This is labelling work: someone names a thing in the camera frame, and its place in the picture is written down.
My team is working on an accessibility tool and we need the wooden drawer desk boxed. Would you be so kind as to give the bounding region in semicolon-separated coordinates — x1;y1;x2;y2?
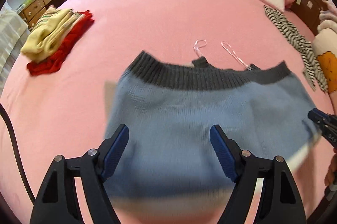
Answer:
19;0;67;30

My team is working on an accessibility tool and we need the pink bed sheet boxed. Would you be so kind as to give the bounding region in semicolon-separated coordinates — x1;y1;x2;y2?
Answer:
0;0;335;224

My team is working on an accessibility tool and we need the blue white knit sweater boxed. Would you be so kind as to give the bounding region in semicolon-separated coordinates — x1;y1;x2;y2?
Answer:
104;52;318;200

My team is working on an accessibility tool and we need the dark wooden headboard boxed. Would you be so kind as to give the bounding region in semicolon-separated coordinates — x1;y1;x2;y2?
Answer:
290;0;328;35

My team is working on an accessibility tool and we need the person right hand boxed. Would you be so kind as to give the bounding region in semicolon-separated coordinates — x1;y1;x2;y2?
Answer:
324;149;337;186

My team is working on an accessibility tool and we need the red folded garment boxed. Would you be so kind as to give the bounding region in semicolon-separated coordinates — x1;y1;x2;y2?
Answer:
26;10;94;76

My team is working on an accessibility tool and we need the black cable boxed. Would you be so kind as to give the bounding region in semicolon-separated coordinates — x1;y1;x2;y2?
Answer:
0;103;36;205

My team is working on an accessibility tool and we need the black white striped garment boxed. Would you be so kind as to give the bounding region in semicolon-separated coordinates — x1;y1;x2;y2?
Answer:
264;5;328;93

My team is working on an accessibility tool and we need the white lace covered furniture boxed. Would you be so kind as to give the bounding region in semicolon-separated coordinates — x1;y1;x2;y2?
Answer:
1;9;30;92

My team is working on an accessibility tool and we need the yellow folded garment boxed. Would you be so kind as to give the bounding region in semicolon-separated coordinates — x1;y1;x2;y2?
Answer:
21;6;84;63

